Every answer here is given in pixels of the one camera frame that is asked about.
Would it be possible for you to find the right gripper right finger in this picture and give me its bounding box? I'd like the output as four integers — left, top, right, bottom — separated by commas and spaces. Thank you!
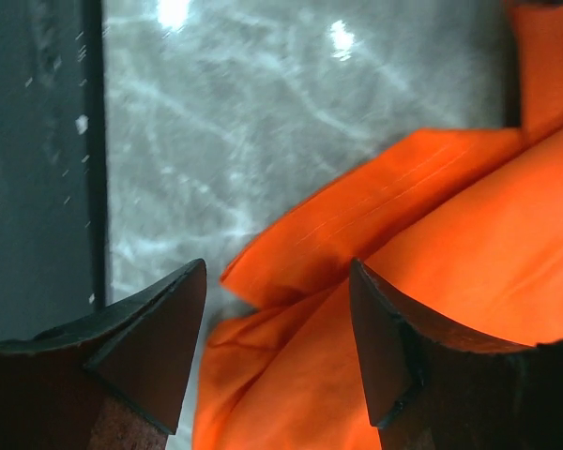
349, 261, 563, 449

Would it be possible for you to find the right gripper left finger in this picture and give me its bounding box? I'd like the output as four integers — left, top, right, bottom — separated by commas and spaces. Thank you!
0, 259, 206, 449

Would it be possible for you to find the orange t shirt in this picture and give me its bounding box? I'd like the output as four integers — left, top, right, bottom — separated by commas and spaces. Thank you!
192, 5, 563, 449

